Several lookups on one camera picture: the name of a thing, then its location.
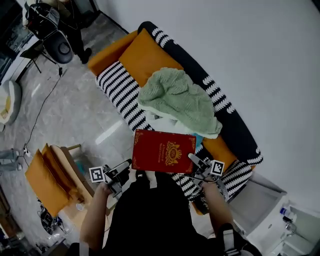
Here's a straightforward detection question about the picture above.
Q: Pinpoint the green knitted blanket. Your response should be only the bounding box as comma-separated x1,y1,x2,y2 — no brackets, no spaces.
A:
137,66,223,140

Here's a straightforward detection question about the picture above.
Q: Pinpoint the person's right forearm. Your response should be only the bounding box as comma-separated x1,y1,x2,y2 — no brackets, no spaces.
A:
201,181,235,236

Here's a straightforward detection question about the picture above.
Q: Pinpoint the dark side chair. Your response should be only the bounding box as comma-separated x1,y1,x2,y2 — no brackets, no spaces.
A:
19,41,58,75

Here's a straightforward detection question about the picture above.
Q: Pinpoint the black round chair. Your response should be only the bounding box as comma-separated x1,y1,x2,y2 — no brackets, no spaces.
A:
42,31,75,65

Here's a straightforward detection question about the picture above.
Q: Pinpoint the orange sofa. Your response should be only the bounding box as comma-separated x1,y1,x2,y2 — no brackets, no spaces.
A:
87,21,264,216

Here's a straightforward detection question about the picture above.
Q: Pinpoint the clear glass jar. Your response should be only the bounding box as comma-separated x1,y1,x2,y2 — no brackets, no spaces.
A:
283,216,298,233

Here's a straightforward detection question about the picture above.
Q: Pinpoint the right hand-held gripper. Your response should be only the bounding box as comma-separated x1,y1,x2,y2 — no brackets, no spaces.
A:
187,152,225,188

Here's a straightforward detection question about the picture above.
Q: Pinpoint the black backpack rig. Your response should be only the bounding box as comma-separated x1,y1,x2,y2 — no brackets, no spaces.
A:
24,2,61,41

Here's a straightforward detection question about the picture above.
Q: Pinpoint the red book with gold print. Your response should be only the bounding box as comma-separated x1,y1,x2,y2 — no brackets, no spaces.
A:
131,128,197,175

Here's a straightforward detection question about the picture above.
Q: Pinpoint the black floor cable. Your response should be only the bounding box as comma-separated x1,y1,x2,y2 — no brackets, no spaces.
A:
22,66,64,151

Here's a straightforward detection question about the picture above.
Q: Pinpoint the grey harness shoulder strap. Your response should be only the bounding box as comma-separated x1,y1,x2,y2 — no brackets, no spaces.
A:
221,228,242,256
78,241,90,256

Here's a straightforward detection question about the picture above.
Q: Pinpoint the person's left forearm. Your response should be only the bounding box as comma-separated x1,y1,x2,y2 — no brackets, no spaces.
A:
79,182,113,251

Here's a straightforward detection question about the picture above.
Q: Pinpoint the black white gear pile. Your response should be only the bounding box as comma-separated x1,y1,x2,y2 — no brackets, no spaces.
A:
36,198,65,236

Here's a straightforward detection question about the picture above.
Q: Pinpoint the black white striped blanket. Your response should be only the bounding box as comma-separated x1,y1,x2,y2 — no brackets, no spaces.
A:
95,21,264,213

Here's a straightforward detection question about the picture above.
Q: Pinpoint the white cabinet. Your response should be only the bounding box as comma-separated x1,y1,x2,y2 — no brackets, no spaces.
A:
228,172,320,256

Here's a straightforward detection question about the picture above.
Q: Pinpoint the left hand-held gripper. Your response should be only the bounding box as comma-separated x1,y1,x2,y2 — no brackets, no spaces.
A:
88,158,133,200

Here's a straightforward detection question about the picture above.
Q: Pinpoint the black framed glass partition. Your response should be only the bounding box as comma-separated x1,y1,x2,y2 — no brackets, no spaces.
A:
0,0,35,85

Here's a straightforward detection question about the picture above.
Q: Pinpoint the dark wooden cabinet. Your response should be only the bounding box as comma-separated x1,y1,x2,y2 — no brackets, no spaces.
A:
0,183,22,240

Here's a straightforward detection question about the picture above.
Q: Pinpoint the round wooden coffee table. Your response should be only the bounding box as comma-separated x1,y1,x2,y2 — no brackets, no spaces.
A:
56,143,120,226

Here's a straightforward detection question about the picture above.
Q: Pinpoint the teal cloth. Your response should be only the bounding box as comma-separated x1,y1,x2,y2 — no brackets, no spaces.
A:
193,133,205,148

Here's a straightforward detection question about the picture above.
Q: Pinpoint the white round pouf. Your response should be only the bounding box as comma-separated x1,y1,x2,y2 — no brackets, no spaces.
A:
0,79,23,126

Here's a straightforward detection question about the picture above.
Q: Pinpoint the orange sofa cushion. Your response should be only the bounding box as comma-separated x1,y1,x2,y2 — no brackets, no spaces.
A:
118,27,185,88
201,135,238,174

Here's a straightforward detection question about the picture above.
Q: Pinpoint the clear bottle with blue cap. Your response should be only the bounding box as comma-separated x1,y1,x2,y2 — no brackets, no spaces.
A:
279,207,297,221

